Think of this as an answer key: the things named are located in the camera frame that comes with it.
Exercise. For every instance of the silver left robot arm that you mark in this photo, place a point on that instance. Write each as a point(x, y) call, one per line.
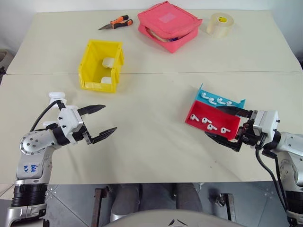
point(30, 146)

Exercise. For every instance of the rusty metal stand bar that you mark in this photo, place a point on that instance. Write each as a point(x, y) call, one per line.
point(229, 208)
point(97, 205)

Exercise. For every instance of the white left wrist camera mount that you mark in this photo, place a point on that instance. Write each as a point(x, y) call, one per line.
point(69, 120)

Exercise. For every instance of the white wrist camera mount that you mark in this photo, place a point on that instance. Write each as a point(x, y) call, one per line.
point(265, 121)
point(69, 120)

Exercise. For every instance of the yellow plastic bin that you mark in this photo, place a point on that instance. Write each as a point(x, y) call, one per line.
point(100, 65)

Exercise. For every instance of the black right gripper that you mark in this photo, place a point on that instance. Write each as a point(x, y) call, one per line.
point(248, 136)

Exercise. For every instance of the pink fabric zip pouch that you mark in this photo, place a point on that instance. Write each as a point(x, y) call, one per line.
point(168, 24)

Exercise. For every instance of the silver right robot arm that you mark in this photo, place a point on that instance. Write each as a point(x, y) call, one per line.
point(292, 153)

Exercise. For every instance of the dark rounded robot leg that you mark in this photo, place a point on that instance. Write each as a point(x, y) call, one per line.
point(188, 196)

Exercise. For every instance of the blue plastic tray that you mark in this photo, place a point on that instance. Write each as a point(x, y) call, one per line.
point(210, 94)

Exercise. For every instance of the grey robot torso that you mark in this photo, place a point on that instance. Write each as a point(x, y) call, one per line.
point(176, 220)

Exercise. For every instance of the red plastic tray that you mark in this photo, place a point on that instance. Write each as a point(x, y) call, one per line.
point(213, 119)

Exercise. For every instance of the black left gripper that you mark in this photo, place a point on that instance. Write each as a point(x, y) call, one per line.
point(80, 135)

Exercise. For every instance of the translucent tape roll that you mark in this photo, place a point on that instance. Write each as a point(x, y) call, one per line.
point(221, 24)

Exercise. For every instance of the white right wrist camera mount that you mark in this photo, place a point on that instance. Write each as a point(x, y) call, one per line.
point(265, 121)

